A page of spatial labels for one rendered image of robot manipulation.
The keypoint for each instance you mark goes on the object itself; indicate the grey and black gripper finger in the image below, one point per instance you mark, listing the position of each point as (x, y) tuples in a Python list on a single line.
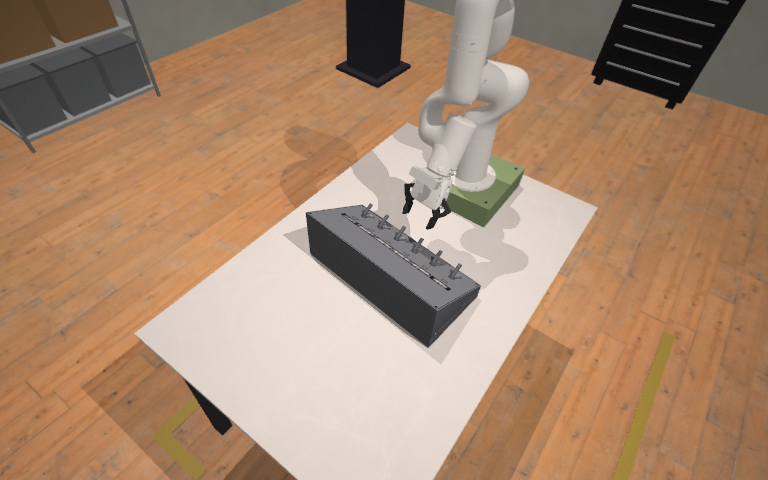
[(409, 199), (436, 214)]

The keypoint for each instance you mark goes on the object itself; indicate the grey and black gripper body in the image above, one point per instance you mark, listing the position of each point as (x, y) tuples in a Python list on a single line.
[(429, 197)]

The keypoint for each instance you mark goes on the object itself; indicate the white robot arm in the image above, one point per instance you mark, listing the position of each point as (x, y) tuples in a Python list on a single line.
[(462, 146)]

